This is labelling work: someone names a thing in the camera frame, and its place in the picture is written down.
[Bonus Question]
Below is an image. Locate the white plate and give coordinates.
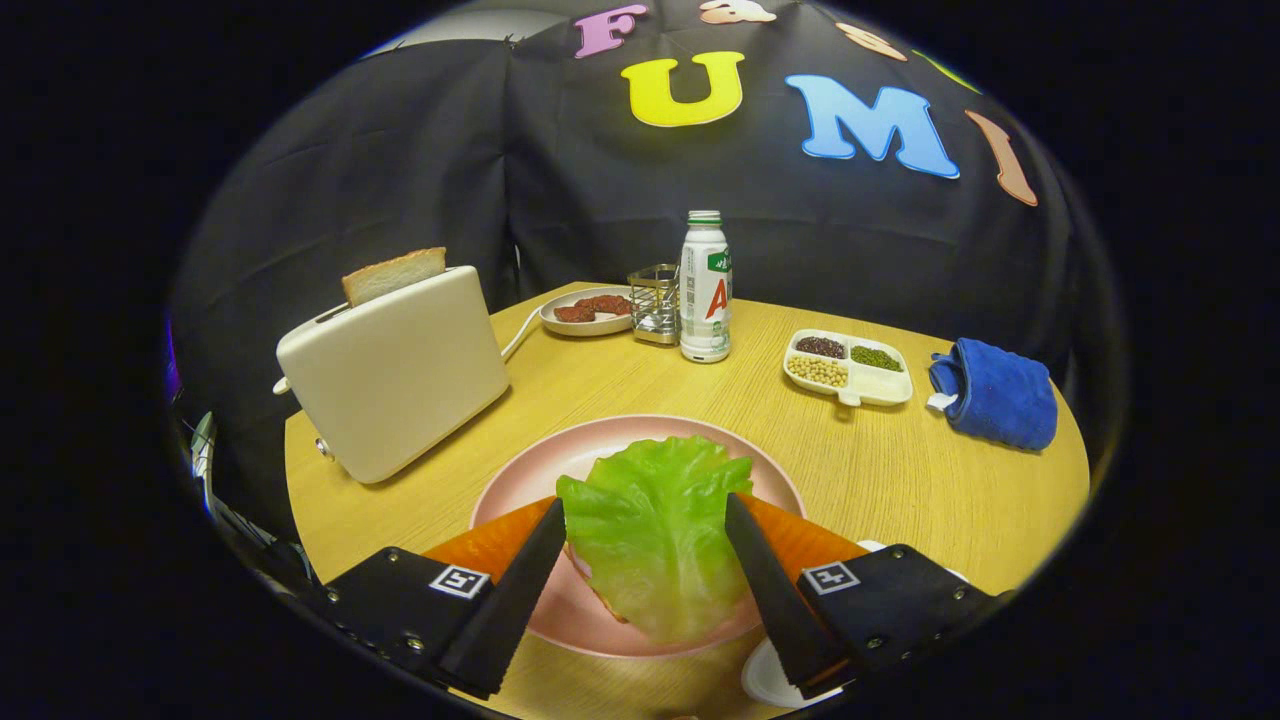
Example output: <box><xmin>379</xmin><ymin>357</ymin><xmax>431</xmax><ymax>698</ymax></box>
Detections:
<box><xmin>742</xmin><ymin>540</ymin><xmax>971</xmax><ymax>710</ymax></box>

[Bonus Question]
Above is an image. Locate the pile of yellow beans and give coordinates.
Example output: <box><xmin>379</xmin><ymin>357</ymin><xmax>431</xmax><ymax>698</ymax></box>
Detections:
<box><xmin>788</xmin><ymin>355</ymin><xmax>849</xmax><ymax>388</ymax></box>

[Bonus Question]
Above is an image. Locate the blue towel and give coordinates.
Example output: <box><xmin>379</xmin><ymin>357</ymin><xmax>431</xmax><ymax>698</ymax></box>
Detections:
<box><xmin>926</xmin><ymin>338</ymin><xmax>1059</xmax><ymax>452</ymax></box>

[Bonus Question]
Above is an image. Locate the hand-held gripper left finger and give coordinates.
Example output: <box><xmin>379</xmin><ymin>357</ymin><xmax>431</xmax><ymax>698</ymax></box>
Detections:
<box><xmin>320</xmin><ymin>497</ymin><xmax>568</xmax><ymax>701</ymax></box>

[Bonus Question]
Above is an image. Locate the small grey plate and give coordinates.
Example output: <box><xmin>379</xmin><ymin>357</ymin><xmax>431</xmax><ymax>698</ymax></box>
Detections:
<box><xmin>539</xmin><ymin>287</ymin><xmax>636</xmax><ymax>337</ymax></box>

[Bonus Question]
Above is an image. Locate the pink plate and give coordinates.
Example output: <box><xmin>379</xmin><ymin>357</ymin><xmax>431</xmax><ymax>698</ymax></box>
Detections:
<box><xmin>470</xmin><ymin>415</ymin><xmax>807</xmax><ymax>659</ymax></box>

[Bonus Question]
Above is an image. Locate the white divided dish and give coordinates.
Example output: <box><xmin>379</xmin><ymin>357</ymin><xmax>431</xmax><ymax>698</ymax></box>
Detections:
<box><xmin>783</xmin><ymin>329</ymin><xmax>914</xmax><ymax>408</ymax></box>

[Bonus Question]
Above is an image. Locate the white bread slice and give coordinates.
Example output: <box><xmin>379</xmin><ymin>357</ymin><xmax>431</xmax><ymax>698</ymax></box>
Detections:
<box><xmin>566</xmin><ymin>545</ymin><xmax>631</xmax><ymax>624</ymax></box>

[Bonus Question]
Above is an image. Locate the metal wire holder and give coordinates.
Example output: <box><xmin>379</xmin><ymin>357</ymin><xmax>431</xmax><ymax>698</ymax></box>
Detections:
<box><xmin>627</xmin><ymin>264</ymin><xmax>682</xmax><ymax>346</ymax></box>

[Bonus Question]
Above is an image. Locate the toasted bread slice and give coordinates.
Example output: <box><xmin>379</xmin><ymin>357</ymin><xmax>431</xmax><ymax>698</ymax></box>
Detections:
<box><xmin>342</xmin><ymin>247</ymin><xmax>448</xmax><ymax>307</ymax></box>

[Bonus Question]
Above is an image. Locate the cream white toaster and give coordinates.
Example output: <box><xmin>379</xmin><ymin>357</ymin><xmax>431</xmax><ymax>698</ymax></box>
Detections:
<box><xmin>273</xmin><ymin>265</ymin><xmax>511</xmax><ymax>486</ymax></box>

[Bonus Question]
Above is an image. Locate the black backdrop cloth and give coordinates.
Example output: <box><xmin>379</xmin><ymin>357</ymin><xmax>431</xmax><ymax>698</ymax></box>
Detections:
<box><xmin>165</xmin><ymin>0</ymin><xmax>1116</xmax><ymax>521</ymax></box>

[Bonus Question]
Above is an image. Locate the green lettuce leaf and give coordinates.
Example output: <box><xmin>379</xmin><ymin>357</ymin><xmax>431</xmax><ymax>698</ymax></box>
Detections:
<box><xmin>556</xmin><ymin>435</ymin><xmax>754</xmax><ymax>644</ymax></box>

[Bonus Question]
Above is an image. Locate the white toaster cable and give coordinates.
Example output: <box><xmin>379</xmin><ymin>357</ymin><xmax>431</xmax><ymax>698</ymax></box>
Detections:
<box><xmin>499</xmin><ymin>305</ymin><xmax>547</xmax><ymax>362</ymax></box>

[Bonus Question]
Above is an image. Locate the white bottle with green cap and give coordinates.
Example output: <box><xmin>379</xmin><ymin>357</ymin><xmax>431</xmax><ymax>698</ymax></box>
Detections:
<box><xmin>679</xmin><ymin>210</ymin><xmax>733</xmax><ymax>364</ymax></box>

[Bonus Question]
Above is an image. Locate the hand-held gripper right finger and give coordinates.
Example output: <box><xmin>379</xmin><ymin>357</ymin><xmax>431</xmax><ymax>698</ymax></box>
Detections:
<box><xmin>724</xmin><ymin>492</ymin><xmax>1001</xmax><ymax>701</ymax></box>

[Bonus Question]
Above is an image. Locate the grey metal bar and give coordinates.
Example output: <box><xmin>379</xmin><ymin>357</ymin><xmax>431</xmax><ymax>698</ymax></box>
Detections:
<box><xmin>189</xmin><ymin>410</ymin><xmax>277</xmax><ymax>547</ymax></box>

